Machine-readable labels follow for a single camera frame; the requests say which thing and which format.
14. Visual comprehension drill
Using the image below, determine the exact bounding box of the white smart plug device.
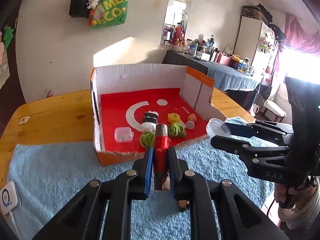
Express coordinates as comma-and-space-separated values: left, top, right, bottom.
0, 180, 21, 215

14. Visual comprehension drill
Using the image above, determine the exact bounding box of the pink curtain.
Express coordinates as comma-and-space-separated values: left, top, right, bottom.
284, 13, 319, 56

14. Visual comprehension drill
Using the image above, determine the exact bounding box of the clear round plastic lid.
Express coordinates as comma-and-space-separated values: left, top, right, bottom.
206, 118, 231, 139

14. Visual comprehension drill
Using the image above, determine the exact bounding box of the yellow bottle cap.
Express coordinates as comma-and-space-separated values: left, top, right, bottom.
167, 113, 180, 124

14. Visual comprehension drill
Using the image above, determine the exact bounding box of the blue cloth covered table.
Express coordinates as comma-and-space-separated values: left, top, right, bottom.
162, 50, 260, 92

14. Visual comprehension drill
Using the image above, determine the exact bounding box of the red plush toy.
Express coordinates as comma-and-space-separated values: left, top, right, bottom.
168, 26, 184, 46

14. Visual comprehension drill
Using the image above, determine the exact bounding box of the person's right hand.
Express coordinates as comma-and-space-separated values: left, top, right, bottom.
274, 179, 319, 211

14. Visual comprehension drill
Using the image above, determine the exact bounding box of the black bag on wall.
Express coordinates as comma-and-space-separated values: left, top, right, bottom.
68, 0, 102, 19

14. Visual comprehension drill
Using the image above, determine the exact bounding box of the light blue towel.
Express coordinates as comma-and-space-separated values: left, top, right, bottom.
9, 137, 285, 239

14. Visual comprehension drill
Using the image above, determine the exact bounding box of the orange white cardboard box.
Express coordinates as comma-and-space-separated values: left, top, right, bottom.
90, 63, 226, 166

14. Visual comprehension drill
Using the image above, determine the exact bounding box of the clear small plastic box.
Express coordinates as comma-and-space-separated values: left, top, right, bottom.
114, 127, 134, 143

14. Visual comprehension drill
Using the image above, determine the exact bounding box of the red thread spool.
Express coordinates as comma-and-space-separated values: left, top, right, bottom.
153, 124, 170, 191

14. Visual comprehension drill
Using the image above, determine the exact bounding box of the green tote bag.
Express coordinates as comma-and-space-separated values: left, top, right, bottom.
89, 0, 129, 28

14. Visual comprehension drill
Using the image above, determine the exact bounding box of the white wardrobe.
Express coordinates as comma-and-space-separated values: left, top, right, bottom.
234, 16, 278, 80

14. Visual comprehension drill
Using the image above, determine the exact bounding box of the white plush keychain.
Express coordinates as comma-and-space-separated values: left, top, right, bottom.
86, 0, 100, 9

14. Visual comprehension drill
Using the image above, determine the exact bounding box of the blonde doll figurine pink dress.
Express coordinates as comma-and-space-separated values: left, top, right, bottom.
185, 113, 197, 129

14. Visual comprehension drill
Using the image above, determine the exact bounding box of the wall mirror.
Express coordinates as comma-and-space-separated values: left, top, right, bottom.
161, 0, 192, 45

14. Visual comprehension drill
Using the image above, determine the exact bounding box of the small tag on table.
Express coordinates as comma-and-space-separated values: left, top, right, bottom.
19, 116, 30, 125

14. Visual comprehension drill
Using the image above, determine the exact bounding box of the green yarn ball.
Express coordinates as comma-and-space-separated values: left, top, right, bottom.
168, 123, 187, 138
139, 132, 155, 148

